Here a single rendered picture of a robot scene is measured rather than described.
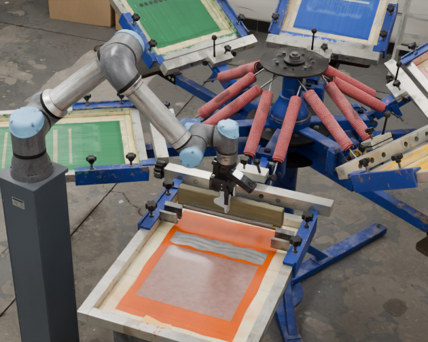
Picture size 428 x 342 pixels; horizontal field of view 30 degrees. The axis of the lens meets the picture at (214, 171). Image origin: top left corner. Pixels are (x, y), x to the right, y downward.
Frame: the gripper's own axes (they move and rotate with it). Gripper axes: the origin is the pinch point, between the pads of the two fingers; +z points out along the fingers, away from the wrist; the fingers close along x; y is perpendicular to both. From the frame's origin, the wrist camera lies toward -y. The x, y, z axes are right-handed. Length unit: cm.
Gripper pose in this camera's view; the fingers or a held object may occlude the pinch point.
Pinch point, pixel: (229, 207)
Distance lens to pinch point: 296.5
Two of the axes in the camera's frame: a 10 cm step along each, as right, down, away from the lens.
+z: -0.3, 8.4, 5.4
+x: -3.5, 5.0, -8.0
